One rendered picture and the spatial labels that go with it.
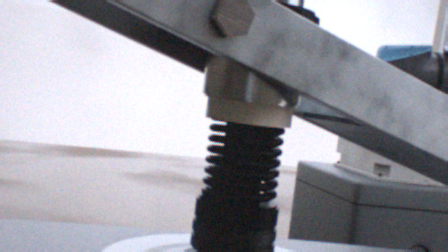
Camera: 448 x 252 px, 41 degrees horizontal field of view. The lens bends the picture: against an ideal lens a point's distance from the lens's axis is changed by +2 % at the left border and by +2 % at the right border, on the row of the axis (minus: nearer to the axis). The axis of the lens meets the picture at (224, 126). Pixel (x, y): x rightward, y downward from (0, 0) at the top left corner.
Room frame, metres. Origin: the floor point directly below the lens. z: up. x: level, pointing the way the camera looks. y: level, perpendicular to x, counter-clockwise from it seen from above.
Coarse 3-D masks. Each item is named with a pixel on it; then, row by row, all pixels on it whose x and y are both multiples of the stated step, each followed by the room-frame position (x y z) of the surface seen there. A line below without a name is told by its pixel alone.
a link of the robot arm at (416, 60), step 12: (384, 48) 1.72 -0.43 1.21; (396, 48) 1.69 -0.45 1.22; (408, 48) 1.68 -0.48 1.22; (420, 48) 1.68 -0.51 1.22; (432, 48) 1.72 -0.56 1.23; (384, 60) 1.71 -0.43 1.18; (396, 60) 1.68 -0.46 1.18; (408, 60) 1.68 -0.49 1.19; (420, 60) 1.68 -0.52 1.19; (432, 60) 1.70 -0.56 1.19; (408, 72) 1.68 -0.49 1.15; (420, 72) 1.68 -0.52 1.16; (432, 72) 1.68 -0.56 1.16; (432, 84) 1.69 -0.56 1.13
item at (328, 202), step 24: (312, 168) 1.78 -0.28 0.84; (336, 168) 1.77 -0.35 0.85; (312, 192) 1.76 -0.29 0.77; (336, 192) 1.62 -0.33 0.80; (360, 192) 1.52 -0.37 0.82; (384, 192) 1.54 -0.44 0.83; (408, 192) 1.56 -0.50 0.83; (432, 192) 1.58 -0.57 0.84; (312, 216) 1.74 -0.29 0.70; (336, 216) 1.60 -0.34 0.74; (360, 216) 1.53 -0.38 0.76; (384, 216) 1.55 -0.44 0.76; (408, 216) 1.57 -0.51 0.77; (432, 216) 1.59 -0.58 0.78; (312, 240) 1.72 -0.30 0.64; (336, 240) 1.59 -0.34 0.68; (360, 240) 1.53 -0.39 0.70; (384, 240) 1.55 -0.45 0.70; (408, 240) 1.57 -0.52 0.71; (432, 240) 1.59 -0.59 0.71
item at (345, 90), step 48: (48, 0) 0.46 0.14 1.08; (96, 0) 0.47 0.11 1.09; (144, 0) 0.37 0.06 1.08; (192, 0) 0.39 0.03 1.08; (240, 0) 0.39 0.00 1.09; (240, 48) 0.40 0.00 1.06; (288, 48) 0.42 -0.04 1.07; (336, 48) 0.44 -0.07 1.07; (336, 96) 0.44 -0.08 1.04; (384, 96) 0.46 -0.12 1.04; (432, 96) 0.48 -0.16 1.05; (384, 144) 0.53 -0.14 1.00; (432, 144) 0.48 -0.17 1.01
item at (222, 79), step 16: (288, 0) 0.45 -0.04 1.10; (304, 0) 0.47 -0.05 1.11; (304, 16) 0.44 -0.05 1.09; (160, 32) 0.48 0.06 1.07; (192, 48) 0.50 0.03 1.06; (208, 64) 0.46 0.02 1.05; (224, 64) 0.45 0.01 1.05; (208, 80) 0.46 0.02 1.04; (224, 80) 0.44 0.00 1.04; (240, 80) 0.44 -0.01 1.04; (256, 80) 0.44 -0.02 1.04; (208, 96) 0.46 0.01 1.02; (224, 96) 0.45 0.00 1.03; (240, 96) 0.44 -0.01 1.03; (256, 96) 0.44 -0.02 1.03; (272, 96) 0.44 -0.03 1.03; (288, 96) 0.45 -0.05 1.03
